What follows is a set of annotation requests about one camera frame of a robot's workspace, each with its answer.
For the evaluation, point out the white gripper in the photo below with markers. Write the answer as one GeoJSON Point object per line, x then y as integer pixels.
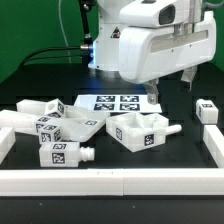
{"type": "Point", "coordinates": [146, 54]}

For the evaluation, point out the white chair seat part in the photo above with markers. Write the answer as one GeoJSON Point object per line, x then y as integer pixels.
{"type": "Point", "coordinates": [139, 132]}

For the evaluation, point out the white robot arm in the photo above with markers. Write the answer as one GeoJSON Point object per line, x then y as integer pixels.
{"type": "Point", "coordinates": [104, 49]}

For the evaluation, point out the white flat chair panel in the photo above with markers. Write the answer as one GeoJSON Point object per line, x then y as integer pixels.
{"type": "Point", "coordinates": [81, 123]}

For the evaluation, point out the white chair back long part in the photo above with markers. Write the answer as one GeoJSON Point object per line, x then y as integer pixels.
{"type": "Point", "coordinates": [22, 122]}

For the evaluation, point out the white marker sheet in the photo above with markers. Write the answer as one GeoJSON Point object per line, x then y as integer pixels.
{"type": "Point", "coordinates": [117, 103]}

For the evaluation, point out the white right rail block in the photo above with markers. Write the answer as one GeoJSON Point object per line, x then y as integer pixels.
{"type": "Point", "coordinates": [214, 141]}

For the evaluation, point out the white rail block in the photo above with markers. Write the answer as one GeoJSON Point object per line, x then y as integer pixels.
{"type": "Point", "coordinates": [7, 140]}
{"type": "Point", "coordinates": [214, 141]}

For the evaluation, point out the white left rail block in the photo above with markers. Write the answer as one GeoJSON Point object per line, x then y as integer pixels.
{"type": "Point", "coordinates": [7, 140]}

